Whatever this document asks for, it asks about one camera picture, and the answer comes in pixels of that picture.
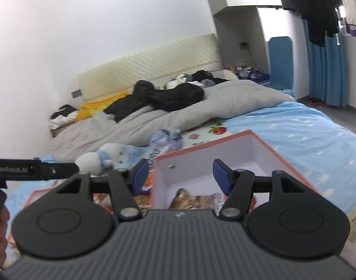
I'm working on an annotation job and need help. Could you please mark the dark hanging clothes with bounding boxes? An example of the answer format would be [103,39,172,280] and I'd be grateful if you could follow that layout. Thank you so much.
[273,0,340,47]

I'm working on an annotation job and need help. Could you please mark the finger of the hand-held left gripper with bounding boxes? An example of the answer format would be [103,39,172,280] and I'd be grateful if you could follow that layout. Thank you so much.
[34,158,80,181]

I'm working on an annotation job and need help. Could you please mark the clear blue printed bag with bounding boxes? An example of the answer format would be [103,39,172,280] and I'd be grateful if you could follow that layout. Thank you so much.
[120,145,152,164]

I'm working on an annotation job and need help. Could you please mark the pink box lid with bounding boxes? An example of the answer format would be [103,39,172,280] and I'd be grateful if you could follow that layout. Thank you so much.
[9,188,60,245]

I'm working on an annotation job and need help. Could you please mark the grey duvet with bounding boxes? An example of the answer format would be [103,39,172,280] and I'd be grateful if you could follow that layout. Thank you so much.
[51,80,295,164]

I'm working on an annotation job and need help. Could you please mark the cream quilted headboard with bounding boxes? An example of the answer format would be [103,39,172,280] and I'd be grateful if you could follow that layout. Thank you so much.
[77,33,223,105]

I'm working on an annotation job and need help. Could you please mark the brown patterned snack packet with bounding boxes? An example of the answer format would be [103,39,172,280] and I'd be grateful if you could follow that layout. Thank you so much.
[169,188,225,210]

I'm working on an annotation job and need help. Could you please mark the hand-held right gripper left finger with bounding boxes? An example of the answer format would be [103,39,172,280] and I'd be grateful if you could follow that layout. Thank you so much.
[56,158,150,221]

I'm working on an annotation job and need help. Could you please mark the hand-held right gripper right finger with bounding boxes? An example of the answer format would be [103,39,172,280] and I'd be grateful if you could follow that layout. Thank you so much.
[212,159,310,221]

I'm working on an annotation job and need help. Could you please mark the white and blue plush toy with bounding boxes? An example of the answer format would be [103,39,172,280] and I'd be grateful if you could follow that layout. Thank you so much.
[74,143,129,177]

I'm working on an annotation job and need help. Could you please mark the black and white clothes pile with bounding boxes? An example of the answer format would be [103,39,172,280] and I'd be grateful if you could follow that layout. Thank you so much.
[48,104,79,137]

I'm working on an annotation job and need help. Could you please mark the black clothes heap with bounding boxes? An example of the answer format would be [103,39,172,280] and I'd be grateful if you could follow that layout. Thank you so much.
[104,80,205,123]

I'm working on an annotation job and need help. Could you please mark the pink cardboard box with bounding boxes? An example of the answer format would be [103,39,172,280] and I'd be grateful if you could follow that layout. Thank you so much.
[150,130,324,210]

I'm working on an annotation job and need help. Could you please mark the clothes rail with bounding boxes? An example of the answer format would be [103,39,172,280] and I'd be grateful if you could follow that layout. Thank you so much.
[255,4,301,11]

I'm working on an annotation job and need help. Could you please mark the yellow blanket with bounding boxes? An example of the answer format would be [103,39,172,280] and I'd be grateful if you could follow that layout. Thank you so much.
[74,89,130,123]

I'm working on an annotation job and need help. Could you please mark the blue curtain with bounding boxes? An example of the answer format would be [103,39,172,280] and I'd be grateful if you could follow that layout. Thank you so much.
[302,17,349,108]

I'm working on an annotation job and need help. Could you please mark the blue padded board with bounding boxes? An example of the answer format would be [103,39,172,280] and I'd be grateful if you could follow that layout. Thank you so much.
[267,36,295,98]

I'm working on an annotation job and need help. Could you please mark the light blue bed sheet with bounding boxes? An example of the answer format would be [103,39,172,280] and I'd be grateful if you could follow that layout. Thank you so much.
[225,101,356,215]

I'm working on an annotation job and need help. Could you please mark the white and blue plastic bag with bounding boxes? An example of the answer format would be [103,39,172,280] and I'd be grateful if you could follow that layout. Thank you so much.
[149,128,183,159]

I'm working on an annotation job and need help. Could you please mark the dark clothes by pillows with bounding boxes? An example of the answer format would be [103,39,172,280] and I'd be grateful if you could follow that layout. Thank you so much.
[166,70,240,90]

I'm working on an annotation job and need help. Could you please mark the cluttered nightstand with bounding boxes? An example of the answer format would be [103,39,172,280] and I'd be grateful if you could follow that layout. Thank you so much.
[225,61,272,87]

